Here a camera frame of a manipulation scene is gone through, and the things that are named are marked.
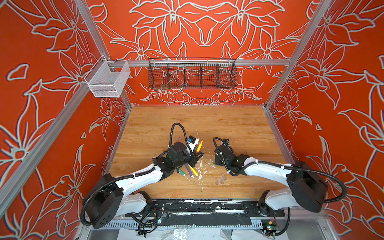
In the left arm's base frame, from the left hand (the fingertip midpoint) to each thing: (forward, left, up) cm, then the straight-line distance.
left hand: (202, 152), depth 78 cm
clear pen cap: (-9, -13, -14) cm, 21 cm away
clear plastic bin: (+39, +62, +17) cm, 75 cm away
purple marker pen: (-5, +7, -14) cm, 16 cm away
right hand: (+3, -8, -10) cm, 14 cm away
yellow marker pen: (-5, +4, -13) cm, 15 cm away
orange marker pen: (+1, +1, +4) cm, 5 cm away
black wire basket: (+49, +8, +17) cm, 53 cm away
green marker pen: (-7, +11, -14) cm, 19 cm away
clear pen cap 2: (-10, -9, -14) cm, 20 cm away
